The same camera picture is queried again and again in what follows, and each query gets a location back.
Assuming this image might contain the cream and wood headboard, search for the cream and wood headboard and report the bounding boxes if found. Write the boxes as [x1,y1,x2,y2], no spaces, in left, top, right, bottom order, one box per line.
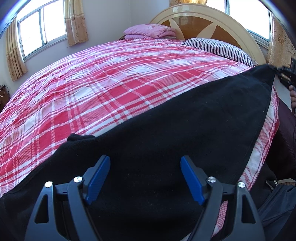
[151,4,266,65]

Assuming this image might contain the folded pink blanket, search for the folded pink blanket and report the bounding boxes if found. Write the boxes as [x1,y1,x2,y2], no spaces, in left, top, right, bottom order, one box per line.
[123,24,177,40]

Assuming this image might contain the striped pillow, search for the striped pillow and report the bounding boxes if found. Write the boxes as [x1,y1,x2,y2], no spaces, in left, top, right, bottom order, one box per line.
[181,38,258,67]

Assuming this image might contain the far window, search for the far window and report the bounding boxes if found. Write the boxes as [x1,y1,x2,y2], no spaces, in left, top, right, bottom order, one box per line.
[16,0,66,60]

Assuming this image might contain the black pants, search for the black pants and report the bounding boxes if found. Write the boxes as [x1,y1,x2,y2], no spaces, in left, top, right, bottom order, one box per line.
[1,65,275,240]

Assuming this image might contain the right beige curtain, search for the right beige curtain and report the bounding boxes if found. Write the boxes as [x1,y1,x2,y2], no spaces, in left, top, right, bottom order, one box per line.
[64,0,89,46]

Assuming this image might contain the side window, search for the side window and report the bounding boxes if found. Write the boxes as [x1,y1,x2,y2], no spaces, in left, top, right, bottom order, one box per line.
[206,0,271,49]

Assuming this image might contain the yellow curtain near headboard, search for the yellow curtain near headboard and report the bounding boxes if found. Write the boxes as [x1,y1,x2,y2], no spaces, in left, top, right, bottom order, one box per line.
[169,0,207,6]

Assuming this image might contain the beige curtain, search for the beige curtain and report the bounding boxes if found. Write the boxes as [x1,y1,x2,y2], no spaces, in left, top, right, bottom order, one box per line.
[64,0,89,46]
[6,17,28,82]

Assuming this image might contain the person's thumb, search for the person's thumb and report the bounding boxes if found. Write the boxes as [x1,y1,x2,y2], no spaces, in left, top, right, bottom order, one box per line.
[289,85,296,112]

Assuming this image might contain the black backpack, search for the black backpack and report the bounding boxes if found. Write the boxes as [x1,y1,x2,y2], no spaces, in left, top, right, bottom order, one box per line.
[258,185,295,240]

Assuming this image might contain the lace curtain at right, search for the lace curtain at right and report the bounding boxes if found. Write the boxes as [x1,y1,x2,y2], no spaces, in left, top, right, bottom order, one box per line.
[267,15,295,67]

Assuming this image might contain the red plaid bed sheet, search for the red plaid bed sheet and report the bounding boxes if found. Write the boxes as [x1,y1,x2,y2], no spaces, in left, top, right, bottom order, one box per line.
[0,38,280,237]

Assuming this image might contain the left beige curtain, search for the left beige curtain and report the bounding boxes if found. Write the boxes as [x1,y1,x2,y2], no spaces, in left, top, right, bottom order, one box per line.
[6,17,28,82]

